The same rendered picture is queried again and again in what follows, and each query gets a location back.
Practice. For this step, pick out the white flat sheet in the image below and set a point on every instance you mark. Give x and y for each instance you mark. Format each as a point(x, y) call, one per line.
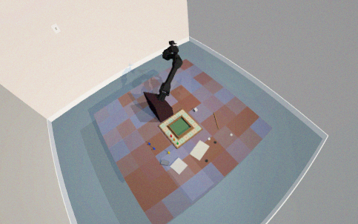
point(200, 149)

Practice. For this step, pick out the white flat slab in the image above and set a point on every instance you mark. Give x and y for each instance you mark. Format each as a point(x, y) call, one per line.
point(178, 166)

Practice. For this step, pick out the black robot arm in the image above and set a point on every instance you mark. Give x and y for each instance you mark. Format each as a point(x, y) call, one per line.
point(176, 64)

